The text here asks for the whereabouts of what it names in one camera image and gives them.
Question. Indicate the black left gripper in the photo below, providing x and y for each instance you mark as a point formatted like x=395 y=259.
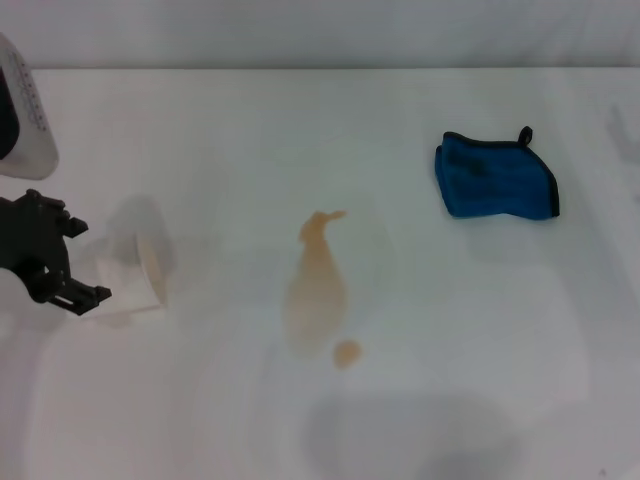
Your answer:
x=30 y=235

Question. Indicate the white paper cup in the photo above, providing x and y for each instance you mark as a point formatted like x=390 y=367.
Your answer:
x=127 y=270

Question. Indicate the blue rag with black trim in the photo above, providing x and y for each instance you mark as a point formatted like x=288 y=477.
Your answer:
x=492 y=180

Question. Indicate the large brown water stain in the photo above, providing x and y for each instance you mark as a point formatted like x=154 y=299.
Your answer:
x=317 y=290

